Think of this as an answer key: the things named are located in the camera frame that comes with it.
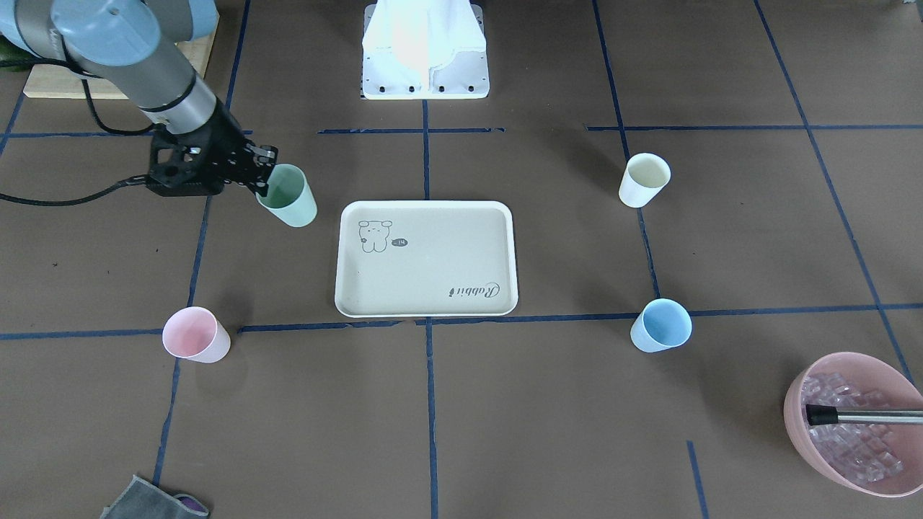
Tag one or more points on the pink bowl with ice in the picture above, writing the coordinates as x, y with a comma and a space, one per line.
880, 460

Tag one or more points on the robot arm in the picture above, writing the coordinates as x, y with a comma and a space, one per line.
132, 44

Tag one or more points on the cream cup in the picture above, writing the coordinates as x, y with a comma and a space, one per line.
644, 177

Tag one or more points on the green cup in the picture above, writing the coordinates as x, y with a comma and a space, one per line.
289, 196

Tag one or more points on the white camera pole base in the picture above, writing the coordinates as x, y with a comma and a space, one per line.
424, 50

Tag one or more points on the blue cup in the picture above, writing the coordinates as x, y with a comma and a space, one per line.
663, 324

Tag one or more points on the cream rabbit tray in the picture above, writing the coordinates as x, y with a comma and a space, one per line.
426, 258

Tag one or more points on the pink cup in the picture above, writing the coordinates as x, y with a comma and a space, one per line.
196, 334

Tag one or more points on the grey folded cloth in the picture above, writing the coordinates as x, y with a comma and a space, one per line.
142, 499

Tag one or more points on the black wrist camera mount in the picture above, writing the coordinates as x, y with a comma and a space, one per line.
177, 169

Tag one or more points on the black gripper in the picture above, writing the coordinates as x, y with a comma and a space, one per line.
223, 144

